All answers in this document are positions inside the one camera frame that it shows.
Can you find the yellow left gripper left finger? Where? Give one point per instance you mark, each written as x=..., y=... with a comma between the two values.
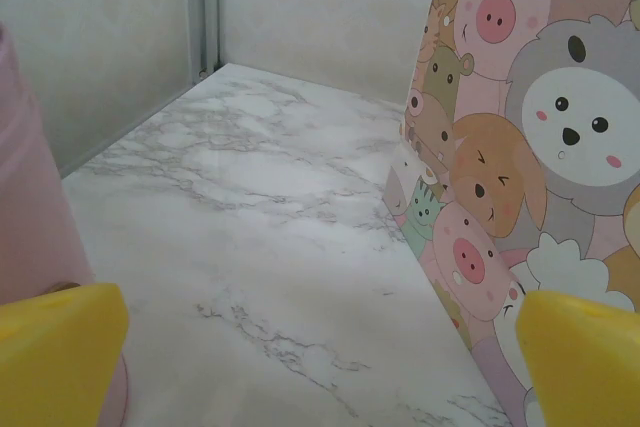
x=50, y=362

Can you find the cartoon animal paper bag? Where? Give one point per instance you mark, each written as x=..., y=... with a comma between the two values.
x=525, y=122

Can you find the aluminium frame post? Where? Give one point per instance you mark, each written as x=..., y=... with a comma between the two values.
x=202, y=7

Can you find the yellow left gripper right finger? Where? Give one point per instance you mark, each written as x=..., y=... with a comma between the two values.
x=585, y=372

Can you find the pink straw holder cup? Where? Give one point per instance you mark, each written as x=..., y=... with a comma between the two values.
x=30, y=197

